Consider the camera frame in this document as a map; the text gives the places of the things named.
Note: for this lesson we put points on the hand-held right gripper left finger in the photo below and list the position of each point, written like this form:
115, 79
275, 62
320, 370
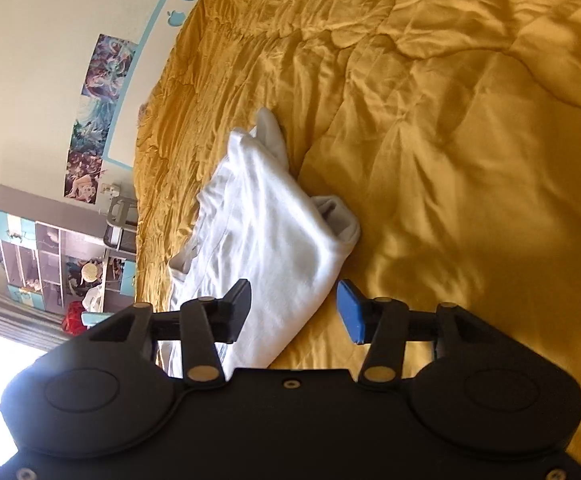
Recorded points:
240, 310

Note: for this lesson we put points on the yellow quilt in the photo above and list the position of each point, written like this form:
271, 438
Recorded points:
445, 160

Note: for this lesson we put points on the striped curtain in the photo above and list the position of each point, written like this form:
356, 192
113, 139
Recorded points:
0, 310

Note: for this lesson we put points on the grey rolling cart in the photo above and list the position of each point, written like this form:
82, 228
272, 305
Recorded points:
120, 230

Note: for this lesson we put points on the red bag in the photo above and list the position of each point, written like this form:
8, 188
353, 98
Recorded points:
74, 318

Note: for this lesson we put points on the white printed sweatshirt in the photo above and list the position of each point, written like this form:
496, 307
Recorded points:
270, 240

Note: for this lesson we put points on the wall socket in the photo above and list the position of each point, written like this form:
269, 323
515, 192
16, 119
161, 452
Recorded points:
110, 189

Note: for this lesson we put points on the round white globe lamp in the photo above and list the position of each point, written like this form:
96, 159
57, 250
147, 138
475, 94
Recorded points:
91, 272

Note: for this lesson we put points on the blue chair with star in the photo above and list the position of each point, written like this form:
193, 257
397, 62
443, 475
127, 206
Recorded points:
128, 278

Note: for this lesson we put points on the grey shelf unit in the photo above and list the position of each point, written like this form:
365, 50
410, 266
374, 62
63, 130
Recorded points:
45, 250

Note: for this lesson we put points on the wall poster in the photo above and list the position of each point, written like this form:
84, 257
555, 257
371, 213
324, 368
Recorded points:
98, 110

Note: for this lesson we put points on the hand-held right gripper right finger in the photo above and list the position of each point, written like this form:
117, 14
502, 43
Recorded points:
350, 316

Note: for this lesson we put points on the white blue bed headboard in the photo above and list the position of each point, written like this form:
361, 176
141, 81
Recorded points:
140, 85

